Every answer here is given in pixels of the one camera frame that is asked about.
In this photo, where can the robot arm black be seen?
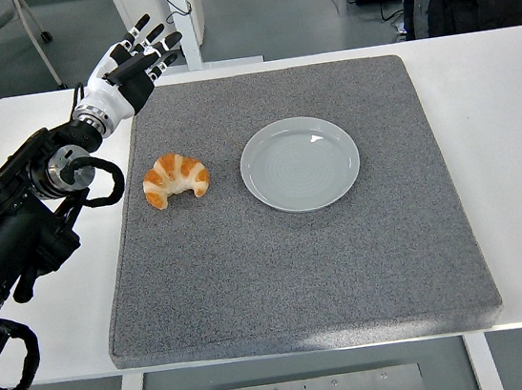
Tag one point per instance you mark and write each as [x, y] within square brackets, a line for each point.
[14, 222]

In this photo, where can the white cabinet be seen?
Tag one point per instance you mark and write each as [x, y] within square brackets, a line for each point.
[145, 8]

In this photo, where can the croissant bread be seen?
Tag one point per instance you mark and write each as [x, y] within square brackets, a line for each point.
[176, 172]

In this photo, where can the white stand post with base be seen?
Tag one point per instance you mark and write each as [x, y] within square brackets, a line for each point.
[186, 31]

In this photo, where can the grey speckled mat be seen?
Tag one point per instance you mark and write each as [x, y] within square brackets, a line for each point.
[276, 274]

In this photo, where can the grey round plate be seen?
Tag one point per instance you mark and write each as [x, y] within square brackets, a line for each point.
[300, 166]

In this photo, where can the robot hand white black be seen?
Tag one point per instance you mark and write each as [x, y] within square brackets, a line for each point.
[106, 97]

